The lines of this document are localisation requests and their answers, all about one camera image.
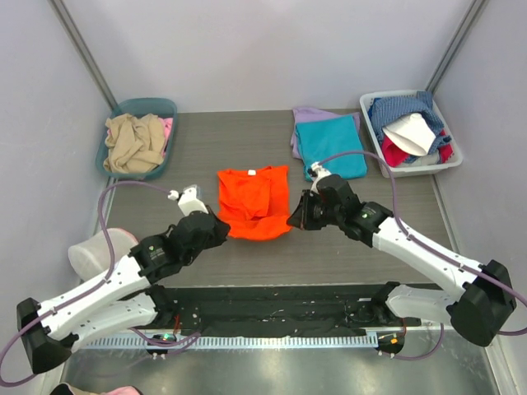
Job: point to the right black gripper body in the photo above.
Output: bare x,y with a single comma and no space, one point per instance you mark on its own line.
305,210

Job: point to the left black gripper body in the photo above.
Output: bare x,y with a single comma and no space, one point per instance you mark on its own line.
215,227

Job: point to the orange t shirt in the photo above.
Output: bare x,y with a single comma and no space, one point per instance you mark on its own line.
255,203

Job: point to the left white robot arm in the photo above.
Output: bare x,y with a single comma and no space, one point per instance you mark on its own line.
128,296

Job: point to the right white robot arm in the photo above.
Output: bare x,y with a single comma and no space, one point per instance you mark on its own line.
474,299

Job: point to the folded teal t shirt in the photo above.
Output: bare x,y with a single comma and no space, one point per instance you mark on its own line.
319,140

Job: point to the red garment in basket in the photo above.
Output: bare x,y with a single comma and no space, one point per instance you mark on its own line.
401,159

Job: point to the folded lavender t shirt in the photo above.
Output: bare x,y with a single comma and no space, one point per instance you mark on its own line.
307,115

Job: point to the white garment in basket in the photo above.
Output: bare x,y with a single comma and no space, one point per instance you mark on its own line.
410,134

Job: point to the blue checkered garment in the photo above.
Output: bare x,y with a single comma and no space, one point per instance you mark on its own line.
387,110

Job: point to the beige crumpled shirt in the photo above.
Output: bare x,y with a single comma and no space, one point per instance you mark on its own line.
134,144

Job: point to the white mesh bag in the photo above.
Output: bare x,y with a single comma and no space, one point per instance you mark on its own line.
92,257

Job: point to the pink garment in basket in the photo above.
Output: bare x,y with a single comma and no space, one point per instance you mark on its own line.
167,124

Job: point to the pink cloth at bottom edge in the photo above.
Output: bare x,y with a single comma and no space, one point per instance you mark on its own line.
68,389

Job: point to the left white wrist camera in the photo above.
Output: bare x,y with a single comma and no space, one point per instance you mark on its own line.
189,200

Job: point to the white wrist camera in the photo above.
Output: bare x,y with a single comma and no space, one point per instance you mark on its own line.
189,200
317,172

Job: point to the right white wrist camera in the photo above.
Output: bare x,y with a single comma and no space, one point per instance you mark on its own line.
317,172

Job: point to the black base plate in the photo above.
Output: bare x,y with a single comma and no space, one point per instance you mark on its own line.
282,311

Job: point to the white slotted cable duct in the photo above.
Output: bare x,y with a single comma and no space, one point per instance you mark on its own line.
128,341

